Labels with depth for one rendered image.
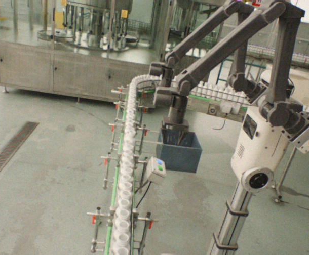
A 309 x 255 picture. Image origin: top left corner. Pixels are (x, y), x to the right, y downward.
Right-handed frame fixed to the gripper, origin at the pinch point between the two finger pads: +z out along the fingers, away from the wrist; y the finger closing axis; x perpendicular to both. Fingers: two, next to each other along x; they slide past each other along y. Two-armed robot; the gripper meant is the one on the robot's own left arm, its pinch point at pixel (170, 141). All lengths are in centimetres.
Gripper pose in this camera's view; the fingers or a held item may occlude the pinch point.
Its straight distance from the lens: 113.8
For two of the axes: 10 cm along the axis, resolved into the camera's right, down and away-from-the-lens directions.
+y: 9.8, 1.4, 1.2
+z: -1.8, 9.0, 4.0
